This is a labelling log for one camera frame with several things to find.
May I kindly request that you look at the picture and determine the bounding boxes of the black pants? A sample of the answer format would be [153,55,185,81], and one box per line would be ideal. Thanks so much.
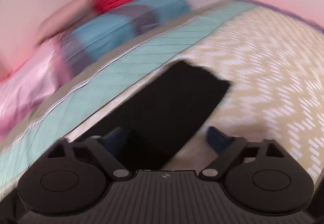
[77,61,231,172]

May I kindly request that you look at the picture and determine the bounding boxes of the pink floral pillow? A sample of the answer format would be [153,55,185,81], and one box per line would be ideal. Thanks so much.
[1,37,72,140]

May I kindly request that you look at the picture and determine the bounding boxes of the chevron patterned quilt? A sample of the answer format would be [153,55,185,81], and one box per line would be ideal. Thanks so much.
[1,0,323,197]

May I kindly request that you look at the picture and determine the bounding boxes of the blue grey pillow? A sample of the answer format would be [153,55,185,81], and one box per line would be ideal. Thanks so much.
[60,0,192,77]

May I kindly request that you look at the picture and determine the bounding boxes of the peach small pillow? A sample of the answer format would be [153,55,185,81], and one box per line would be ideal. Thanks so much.
[34,0,98,46]

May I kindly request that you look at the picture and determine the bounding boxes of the purple striped bedsheet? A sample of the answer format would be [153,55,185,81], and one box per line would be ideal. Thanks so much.
[232,0,324,33]

